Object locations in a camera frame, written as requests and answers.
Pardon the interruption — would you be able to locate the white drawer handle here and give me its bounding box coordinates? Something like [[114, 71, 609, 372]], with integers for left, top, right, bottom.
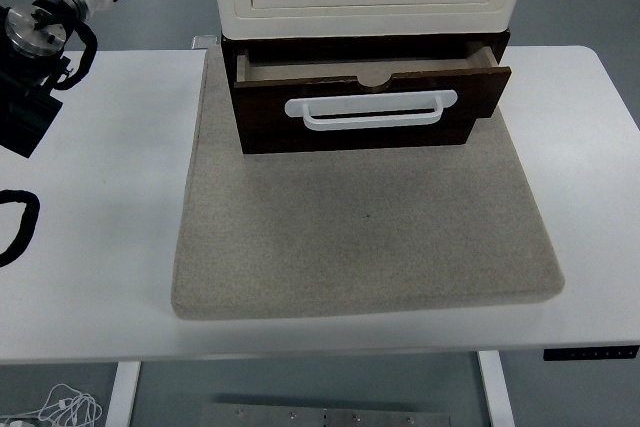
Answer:
[[283, 89, 459, 132]]

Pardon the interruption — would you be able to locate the dark wooden drawer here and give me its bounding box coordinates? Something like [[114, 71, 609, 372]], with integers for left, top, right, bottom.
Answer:
[[232, 41, 513, 143]]

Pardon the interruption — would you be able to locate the dark wooden drawer case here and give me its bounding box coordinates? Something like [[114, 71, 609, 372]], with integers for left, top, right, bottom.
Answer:
[[222, 30, 513, 157]]

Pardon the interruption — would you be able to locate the beige felt mat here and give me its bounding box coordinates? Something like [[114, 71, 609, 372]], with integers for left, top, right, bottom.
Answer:
[[171, 44, 567, 321]]

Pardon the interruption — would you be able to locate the white table leg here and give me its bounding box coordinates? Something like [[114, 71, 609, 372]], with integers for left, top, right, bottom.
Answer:
[[105, 360, 144, 427], [477, 350, 516, 427]]

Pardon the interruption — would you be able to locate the black table control panel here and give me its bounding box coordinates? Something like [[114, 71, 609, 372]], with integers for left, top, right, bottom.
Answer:
[[543, 345, 640, 363]]

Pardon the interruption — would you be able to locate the white cable bundle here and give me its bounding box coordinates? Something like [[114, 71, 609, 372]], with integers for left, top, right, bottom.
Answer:
[[9, 383, 104, 427]]

